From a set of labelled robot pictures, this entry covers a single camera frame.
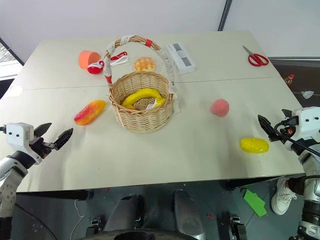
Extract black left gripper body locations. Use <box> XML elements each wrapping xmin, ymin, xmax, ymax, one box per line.
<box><xmin>28</xmin><ymin>135</ymin><xmax>55</xmax><ymax>159</ymax></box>

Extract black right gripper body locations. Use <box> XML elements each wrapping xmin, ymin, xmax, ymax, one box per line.
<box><xmin>274</xmin><ymin>116</ymin><xmax>301</xmax><ymax>152</ymax></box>

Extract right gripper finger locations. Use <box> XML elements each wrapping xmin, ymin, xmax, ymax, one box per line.
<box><xmin>257</xmin><ymin>114</ymin><xmax>279</xmax><ymax>144</ymax></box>
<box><xmin>281</xmin><ymin>108</ymin><xmax>298</xmax><ymax>124</ymax></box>

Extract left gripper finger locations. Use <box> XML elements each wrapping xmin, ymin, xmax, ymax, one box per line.
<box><xmin>52</xmin><ymin>127</ymin><xmax>74</xmax><ymax>151</ymax></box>
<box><xmin>33</xmin><ymin>122</ymin><xmax>53</xmax><ymax>138</ymax></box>

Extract yellow lemon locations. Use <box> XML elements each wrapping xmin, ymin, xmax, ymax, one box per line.
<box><xmin>239</xmin><ymin>137</ymin><xmax>270</xmax><ymax>154</ymax></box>

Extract crumpled white paper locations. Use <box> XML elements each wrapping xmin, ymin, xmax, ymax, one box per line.
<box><xmin>299</xmin><ymin>90</ymin><xmax>316</xmax><ymax>100</ymax></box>

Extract bottle with red cap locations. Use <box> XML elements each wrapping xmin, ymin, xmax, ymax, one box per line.
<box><xmin>283</xmin><ymin>73</ymin><xmax>296</xmax><ymax>89</ymax></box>

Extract red yellow mango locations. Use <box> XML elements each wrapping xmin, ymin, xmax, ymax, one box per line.
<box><xmin>73</xmin><ymin>99</ymin><xmax>107</xmax><ymax>126</ymax></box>

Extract pink peach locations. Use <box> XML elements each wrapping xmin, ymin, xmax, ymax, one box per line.
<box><xmin>209</xmin><ymin>98</ymin><xmax>230</xmax><ymax>118</ymax></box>

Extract brown trouser leg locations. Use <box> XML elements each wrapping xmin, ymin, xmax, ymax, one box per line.
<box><xmin>286</xmin><ymin>177</ymin><xmax>305</xmax><ymax>199</ymax></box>

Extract white sneaker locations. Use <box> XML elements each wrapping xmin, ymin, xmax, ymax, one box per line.
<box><xmin>270</xmin><ymin>177</ymin><xmax>299</xmax><ymax>216</ymax></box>

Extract green plastic piece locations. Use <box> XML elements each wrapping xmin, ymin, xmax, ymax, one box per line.
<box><xmin>243</xmin><ymin>188</ymin><xmax>268</xmax><ymax>218</ymax></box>

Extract small red knitted shoe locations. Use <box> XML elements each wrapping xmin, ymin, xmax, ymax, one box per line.
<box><xmin>87</xmin><ymin>60</ymin><xmax>105</xmax><ymax>76</ymax></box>

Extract orange plastic cup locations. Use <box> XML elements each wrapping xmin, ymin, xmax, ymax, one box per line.
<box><xmin>78</xmin><ymin>50</ymin><xmax>102</xmax><ymax>70</ymax></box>

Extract yellow banana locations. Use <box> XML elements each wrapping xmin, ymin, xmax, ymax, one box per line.
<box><xmin>121</xmin><ymin>87</ymin><xmax>168</xmax><ymax>108</ymax></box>

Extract dark rounded robot leg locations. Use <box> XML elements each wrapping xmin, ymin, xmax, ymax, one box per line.
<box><xmin>173</xmin><ymin>189</ymin><xmax>204</xmax><ymax>236</ymax></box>
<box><xmin>103</xmin><ymin>193</ymin><xmax>145</xmax><ymax>234</ymax></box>

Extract white paper scrap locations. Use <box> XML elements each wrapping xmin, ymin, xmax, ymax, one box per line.
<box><xmin>145</xmin><ymin>98</ymin><xmax>161</xmax><ymax>111</ymax></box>

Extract red shoe with white laces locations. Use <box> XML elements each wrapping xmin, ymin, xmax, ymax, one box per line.
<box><xmin>109</xmin><ymin>50</ymin><xmax>131</xmax><ymax>67</ymax></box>

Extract white box with grey panels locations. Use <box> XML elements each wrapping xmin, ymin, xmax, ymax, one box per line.
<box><xmin>165</xmin><ymin>42</ymin><xmax>197</xmax><ymax>76</ymax></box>

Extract golden bread bun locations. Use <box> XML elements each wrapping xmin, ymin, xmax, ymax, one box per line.
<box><xmin>133</xmin><ymin>56</ymin><xmax>157</xmax><ymax>72</ymax></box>

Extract dark rounded robot torso edge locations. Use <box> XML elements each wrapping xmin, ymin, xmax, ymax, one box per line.
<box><xmin>98</xmin><ymin>230</ymin><xmax>203</xmax><ymax>240</ymax></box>

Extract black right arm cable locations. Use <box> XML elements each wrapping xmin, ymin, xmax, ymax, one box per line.
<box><xmin>273</xmin><ymin>120</ymin><xmax>320</xmax><ymax>158</ymax></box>

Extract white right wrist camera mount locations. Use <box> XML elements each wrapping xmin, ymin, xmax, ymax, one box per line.
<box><xmin>294</xmin><ymin>106</ymin><xmax>320</xmax><ymax>141</ymax></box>

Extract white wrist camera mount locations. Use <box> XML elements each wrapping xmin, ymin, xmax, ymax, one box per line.
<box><xmin>5</xmin><ymin>122</ymin><xmax>35</xmax><ymax>165</ymax></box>
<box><xmin>294</xmin><ymin>106</ymin><xmax>320</xmax><ymax>141</ymax></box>

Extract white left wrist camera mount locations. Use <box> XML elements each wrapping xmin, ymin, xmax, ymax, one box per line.
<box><xmin>5</xmin><ymin>122</ymin><xmax>35</xmax><ymax>165</ymax></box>

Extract black table frame bar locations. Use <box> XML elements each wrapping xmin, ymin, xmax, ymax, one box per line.
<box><xmin>15</xmin><ymin>189</ymin><xmax>95</xmax><ymax>201</ymax></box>

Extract red handled scissors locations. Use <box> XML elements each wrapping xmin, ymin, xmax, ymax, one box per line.
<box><xmin>242</xmin><ymin>45</ymin><xmax>269</xmax><ymax>67</ymax></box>

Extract thin white floor cable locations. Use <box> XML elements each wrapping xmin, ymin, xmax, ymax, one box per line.
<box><xmin>74</xmin><ymin>199</ymin><xmax>86</xmax><ymax>227</ymax></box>

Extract wicker basket with handle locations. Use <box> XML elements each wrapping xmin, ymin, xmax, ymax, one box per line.
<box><xmin>103</xmin><ymin>34</ymin><xmax>182</xmax><ymax>135</ymax></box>

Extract black robot foot bracket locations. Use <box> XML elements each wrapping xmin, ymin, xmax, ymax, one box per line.
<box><xmin>220</xmin><ymin>211</ymin><xmax>249</xmax><ymax>240</ymax></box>
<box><xmin>85</xmin><ymin>214</ymin><xmax>106</xmax><ymax>236</ymax></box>

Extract grey window frame post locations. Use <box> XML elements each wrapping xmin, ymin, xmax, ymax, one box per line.
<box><xmin>216</xmin><ymin>0</ymin><xmax>234</xmax><ymax>32</ymax></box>

